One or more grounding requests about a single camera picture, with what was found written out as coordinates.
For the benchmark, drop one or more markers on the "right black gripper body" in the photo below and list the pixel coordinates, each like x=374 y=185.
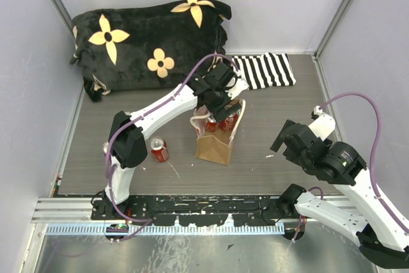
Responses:
x=294 y=158

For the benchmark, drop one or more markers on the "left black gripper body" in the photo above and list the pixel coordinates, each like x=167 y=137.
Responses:
x=221 y=100

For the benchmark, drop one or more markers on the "red cola can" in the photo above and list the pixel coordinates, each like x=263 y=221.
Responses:
x=211 y=124
x=229 y=123
x=158 y=148

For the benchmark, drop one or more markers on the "brown canvas bag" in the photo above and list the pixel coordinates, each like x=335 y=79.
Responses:
x=215 y=146

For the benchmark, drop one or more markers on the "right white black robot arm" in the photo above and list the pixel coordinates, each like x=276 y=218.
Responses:
x=379 y=237

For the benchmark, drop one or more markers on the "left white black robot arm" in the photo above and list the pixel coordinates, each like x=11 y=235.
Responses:
x=126 y=147

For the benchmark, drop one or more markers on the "black white striped cloth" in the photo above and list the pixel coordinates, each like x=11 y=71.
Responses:
x=266 y=70

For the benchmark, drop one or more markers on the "near purple soda can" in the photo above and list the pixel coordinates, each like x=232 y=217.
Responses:
x=105 y=148

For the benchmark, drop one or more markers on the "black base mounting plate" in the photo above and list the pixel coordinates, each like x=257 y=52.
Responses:
x=197 y=210

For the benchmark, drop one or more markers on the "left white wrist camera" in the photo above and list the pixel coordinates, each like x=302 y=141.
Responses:
x=235 y=87

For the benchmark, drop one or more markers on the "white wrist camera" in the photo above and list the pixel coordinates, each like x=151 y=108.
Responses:
x=323 y=124
x=235 y=87

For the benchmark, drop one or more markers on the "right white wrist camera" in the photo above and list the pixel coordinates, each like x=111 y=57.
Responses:
x=323 y=124

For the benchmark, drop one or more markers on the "white slotted cable duct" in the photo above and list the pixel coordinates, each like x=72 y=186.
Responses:
x=124 y=230

